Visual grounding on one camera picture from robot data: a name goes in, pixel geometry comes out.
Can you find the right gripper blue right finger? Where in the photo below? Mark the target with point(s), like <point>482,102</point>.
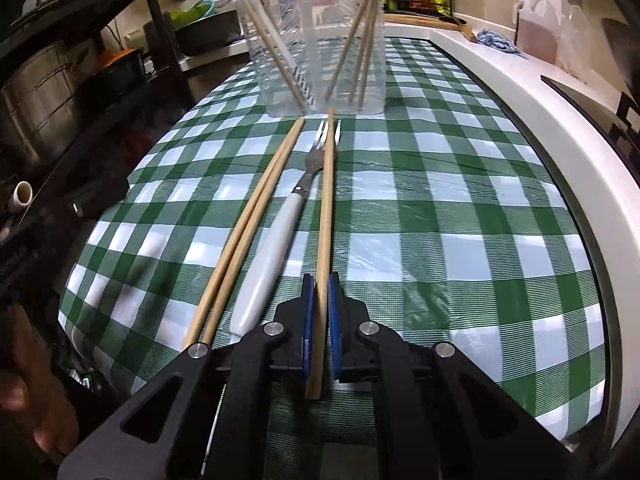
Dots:
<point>334,297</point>

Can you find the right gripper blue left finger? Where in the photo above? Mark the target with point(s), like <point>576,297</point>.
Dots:
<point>309,297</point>

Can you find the clear plastic utensil cup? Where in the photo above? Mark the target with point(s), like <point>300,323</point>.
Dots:
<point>315,32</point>

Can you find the left hand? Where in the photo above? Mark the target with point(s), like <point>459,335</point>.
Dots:
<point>30,392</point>

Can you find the green white checkered tablecloth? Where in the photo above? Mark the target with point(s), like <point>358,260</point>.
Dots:
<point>473,345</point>

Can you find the chopstick in cup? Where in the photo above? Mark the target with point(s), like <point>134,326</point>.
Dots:
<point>370,55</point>
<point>365,18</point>
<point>364,6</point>
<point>279,52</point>

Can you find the black cooking pot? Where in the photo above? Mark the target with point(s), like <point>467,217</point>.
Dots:
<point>210,33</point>

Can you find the round wooden cutting board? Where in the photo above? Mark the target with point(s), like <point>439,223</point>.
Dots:
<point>420,20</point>

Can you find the green and blue bowls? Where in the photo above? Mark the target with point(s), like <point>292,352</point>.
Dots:
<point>202,9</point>

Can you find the blue white dish cloth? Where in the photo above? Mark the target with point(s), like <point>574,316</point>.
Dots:
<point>496,41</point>

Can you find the stainless steel stock pot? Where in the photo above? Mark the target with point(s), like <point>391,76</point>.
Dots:
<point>39,112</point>

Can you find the gas stove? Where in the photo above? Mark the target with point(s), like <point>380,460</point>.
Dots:
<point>618,130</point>

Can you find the plastic oil jug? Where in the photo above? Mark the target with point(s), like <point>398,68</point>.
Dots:
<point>537,29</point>

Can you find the white handled fork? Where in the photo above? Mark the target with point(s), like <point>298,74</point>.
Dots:
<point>265,268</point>

